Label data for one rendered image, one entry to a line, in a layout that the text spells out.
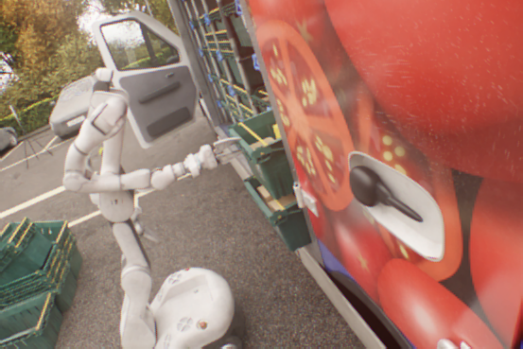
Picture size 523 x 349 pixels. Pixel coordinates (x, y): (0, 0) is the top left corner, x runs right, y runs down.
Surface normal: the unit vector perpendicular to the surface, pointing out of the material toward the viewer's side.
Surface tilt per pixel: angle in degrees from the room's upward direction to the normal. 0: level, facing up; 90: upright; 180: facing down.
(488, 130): 90
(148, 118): 90
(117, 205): 90
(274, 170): 93
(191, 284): 73
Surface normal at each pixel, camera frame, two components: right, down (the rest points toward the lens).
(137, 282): 0.36, 0.29
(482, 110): -0.90, 0.39
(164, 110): 0.63, 0.14
